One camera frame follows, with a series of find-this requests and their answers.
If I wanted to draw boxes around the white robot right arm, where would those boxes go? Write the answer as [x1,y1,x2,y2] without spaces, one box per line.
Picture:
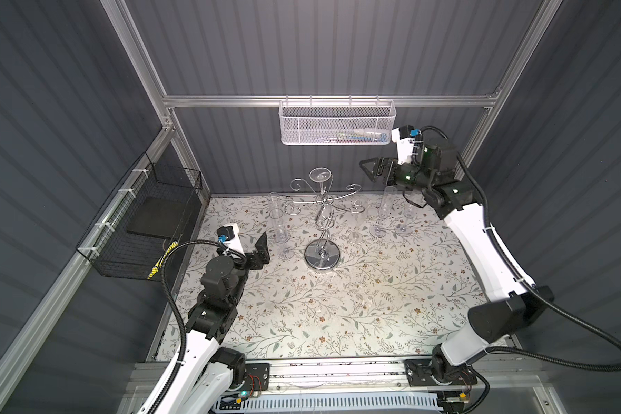
[360,125,621,385]

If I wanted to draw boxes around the black wire basket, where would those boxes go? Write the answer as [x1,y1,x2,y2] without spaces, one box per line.
[77,155,203,281]

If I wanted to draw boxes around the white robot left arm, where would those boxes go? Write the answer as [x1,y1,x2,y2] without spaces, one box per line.
[139,224,271,413]

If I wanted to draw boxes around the white wire mesh basket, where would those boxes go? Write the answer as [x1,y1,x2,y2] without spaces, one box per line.
[278,99,397,146]

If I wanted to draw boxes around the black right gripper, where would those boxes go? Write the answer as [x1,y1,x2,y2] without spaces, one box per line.
[358,158,430,197]

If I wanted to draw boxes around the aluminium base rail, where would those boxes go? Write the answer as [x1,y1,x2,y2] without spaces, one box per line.
[128,354,529,397]

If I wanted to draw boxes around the white ventilated cover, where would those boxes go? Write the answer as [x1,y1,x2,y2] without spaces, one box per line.
[209,392,443,414]

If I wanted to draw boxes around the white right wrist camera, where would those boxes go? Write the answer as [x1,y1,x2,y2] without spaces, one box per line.
[392,125,423,165]

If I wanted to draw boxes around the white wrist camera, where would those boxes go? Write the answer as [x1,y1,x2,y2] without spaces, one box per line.
[392,125,423,165]
[217,224,245,258]

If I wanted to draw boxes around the yellow black tool in basket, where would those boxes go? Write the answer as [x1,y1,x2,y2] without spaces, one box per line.
[148,241,179,280]

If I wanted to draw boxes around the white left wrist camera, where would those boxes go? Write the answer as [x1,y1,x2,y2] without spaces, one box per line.
[217,224,245,258]

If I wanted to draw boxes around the chrome wine glass rack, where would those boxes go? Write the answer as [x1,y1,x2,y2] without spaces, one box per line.
[290,178,362,271]

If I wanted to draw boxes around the items in white basket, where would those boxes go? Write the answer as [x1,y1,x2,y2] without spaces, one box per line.
[317,129,390,144]

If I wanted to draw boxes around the black pad in basket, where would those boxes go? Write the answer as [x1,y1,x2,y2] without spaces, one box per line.
[126,197,186,239]

